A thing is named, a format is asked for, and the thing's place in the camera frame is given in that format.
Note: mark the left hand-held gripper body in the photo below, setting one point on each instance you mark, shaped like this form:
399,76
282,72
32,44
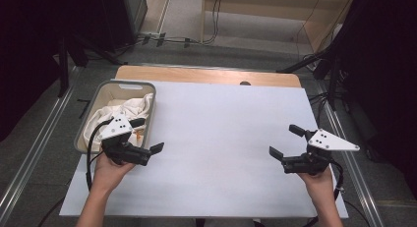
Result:
114,130

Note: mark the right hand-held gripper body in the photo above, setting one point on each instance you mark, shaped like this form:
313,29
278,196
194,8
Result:
327,141

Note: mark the white cloth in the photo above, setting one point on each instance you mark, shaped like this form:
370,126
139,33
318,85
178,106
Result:
131,107

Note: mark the grey plastic basket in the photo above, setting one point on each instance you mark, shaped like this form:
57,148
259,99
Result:
108,92

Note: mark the person's right hand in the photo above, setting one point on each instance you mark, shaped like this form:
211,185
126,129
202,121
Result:
319,186

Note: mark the person's left hand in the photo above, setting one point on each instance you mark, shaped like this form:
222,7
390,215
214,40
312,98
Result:
108,176

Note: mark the white table board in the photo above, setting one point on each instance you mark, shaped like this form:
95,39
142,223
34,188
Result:
216,138

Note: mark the black tripod stand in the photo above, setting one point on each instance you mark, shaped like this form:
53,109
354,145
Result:
331,76
64,66

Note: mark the wooden table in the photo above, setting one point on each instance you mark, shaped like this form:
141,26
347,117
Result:
196,74

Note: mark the black curtain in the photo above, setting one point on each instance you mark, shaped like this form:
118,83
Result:
29,40
383,73

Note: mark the dark cabinet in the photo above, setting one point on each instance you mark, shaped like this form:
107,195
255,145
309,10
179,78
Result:
126,17

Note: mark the light wooden shelf unit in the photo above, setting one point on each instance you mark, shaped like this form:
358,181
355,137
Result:
262,11

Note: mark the metal floor rail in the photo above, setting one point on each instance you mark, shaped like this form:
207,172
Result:
357,174
36,141

